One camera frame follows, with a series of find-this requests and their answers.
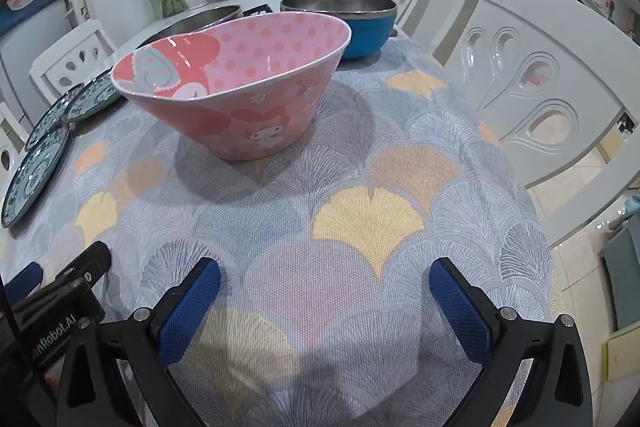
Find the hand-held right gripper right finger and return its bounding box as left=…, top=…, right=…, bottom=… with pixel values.
left=429, top=257, right=593, bottom=427

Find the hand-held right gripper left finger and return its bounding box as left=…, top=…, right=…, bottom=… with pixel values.
left=57, top=257, right=222, bottom=427

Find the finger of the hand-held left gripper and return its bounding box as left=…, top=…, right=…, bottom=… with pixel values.
left=42, top=241, right=112, bottom=297
left=4, top=262, right=45, bottom=305

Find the blue floral plate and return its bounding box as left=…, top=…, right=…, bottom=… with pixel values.
left=25, top=83, right=86, bottom=151
left=1, top=123, right=71, bottom=228
left=65, top=68, right=123, bottom=122

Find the pink cartoon print bowl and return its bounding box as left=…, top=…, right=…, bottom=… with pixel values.
left=110, top=12, right=352, bottom=162

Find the red steel bowl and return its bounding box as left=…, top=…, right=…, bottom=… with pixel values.
left=135, top=4, right=244, bottom=50

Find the blue steel bowl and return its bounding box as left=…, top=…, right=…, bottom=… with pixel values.
left=280, top=0, right=399, bottom=60

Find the grey green box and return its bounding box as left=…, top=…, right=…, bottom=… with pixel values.
left=600, top=227, right=640, bottom=329

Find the pale yellow folder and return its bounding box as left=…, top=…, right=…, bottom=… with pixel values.
left=602, top=324, right=640, bottom=383

